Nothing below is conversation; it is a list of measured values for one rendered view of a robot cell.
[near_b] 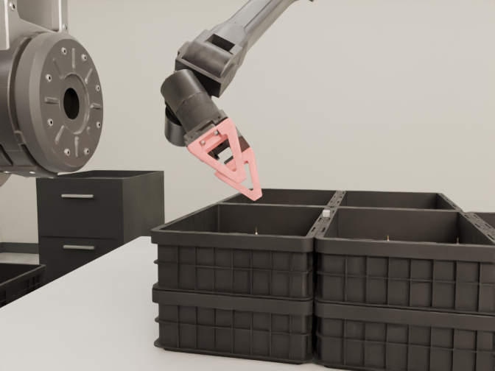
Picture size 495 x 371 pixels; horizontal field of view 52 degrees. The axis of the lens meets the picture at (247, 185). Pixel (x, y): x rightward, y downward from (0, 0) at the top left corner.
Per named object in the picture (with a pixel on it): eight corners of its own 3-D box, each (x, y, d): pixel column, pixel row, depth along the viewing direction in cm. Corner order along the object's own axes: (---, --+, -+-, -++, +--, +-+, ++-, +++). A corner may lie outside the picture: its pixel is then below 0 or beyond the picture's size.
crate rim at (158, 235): (312, 252, 85) (312, 238, 85) (146, 244, 92) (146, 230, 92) (331, 216, 124) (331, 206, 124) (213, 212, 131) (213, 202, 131)
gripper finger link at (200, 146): (271, 175, 69) (234, 124, 72) (260, 160, 62) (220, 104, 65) (230, 205, 69) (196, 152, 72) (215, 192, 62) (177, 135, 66)
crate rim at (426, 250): (508, 263, 78) (509, 247, 78) (313, 252, 85) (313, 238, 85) (464, 221, 117) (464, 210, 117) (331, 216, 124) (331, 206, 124)
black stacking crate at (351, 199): (461, 262, 118) (463, 213, 117) (331, 255, 125) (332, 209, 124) (440, 231, 156) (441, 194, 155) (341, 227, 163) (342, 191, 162)
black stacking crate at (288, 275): (311, 308, 86) (311, 241, 85) (149, 295, 93) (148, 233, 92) (330, 255, 125) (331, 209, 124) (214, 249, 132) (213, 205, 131)
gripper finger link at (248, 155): (280, 188, 75) (246, 140, 79) (271, 175, 69) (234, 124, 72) (242, 214, 76) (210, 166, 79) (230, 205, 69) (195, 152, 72)
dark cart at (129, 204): (124, 363, 248) (120, 179, 239) (40, 356, 256) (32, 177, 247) (166, 319, 309) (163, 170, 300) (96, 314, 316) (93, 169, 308)
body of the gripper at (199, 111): (247, 143, 76) (221, 107, 79) (228, 118, 67) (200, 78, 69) (211, 168, 77) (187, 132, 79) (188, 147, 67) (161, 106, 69)
